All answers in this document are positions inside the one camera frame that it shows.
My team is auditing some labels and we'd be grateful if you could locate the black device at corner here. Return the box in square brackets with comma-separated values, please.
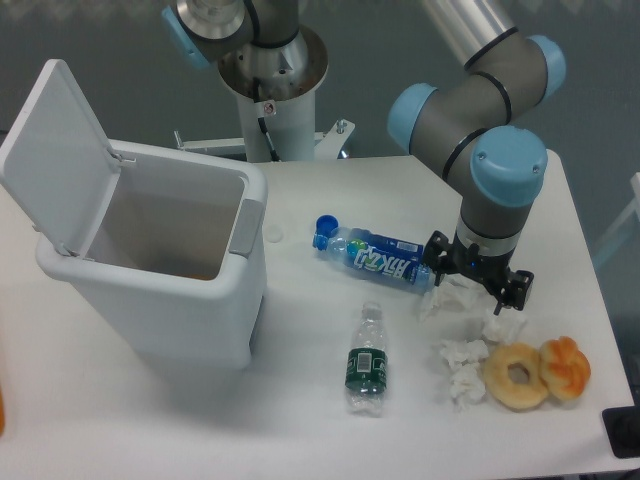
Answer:
[602, 406, 639, 459]

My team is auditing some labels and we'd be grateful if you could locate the white trash bin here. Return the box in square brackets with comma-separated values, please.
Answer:
[36, 141, 268, 369]

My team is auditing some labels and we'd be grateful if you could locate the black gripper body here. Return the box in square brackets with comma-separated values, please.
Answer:
[442, 237, 514, 293]

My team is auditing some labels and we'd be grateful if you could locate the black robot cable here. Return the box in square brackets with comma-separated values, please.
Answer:
[252, 79, 281, 163]

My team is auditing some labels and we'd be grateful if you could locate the white trash bin lid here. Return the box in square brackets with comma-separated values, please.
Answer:
[1, 59, 135, 257]

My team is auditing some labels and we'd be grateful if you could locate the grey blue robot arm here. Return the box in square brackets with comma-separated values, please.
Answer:
[162, 1, 566, 310]

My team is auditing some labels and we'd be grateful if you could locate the crumpled white tissue upper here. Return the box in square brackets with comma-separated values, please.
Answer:
[417, 276, 481, 323]

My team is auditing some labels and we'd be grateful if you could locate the plain ring donut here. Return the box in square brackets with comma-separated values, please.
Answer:
[483, 343, 549, 410]

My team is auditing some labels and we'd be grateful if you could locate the crumpled white tissue right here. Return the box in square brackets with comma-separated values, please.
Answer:
[481, 309, 527, 344]

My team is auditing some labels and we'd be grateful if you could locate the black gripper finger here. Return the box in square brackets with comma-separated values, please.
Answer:
[422, 231, 450, 286]
[493, 270, 534, 315]

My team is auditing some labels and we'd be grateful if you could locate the blue label plastic bottle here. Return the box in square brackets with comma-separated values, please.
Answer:
[312, 227, 432, 294]

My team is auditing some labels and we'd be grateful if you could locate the blue bottle cap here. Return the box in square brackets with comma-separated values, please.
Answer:
[316, 214, 339, 238]

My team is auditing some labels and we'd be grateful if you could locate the crumpled white tissue lower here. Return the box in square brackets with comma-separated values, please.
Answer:
[439, 340, 489, 411]

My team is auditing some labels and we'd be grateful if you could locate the orange glazed pastry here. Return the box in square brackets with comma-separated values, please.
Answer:
[539, 336, 591, 401]

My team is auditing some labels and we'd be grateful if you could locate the crumpled white tissue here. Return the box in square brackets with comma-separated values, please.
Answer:
[481, 309, 527, 344]
[417, 276, 481, 323]
[439, 340, 489, 411]

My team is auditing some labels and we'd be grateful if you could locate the green label plastic bottle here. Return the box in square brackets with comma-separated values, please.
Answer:
[344, 301, 388, 417]

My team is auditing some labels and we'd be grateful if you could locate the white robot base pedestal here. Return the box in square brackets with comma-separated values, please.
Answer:
[218, 25, 328, 163]

